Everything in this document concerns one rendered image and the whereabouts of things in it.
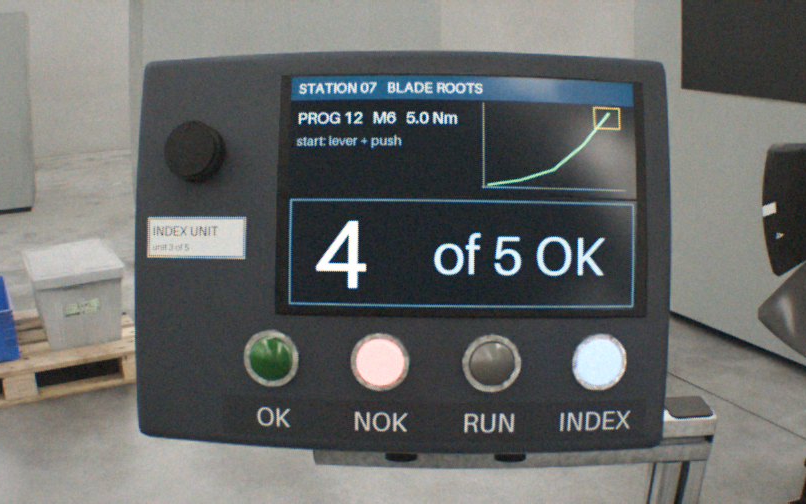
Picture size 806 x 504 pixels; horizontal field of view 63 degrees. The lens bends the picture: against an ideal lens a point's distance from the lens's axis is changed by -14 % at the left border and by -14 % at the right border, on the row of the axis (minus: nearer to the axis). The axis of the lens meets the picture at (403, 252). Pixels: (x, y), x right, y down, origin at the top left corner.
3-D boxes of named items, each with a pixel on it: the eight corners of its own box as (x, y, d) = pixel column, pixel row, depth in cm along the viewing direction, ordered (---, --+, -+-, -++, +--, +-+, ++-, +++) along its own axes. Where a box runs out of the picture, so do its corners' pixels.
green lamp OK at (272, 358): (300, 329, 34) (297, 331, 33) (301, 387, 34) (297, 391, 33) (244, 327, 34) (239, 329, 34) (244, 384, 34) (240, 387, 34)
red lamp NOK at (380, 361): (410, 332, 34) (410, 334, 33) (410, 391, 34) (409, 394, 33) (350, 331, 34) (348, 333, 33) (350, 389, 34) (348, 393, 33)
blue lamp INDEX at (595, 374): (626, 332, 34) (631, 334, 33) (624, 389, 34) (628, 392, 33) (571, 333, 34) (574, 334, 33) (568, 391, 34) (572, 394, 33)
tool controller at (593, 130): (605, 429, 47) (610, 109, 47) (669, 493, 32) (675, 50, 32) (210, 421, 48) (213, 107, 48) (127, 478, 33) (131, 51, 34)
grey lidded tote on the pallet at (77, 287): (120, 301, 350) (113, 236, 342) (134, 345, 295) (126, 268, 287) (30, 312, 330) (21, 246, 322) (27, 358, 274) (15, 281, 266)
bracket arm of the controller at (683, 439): (696, 437, 44) (703, 395, 43) (709, 460, 41) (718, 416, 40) (320, 441, 45) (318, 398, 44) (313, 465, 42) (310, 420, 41)
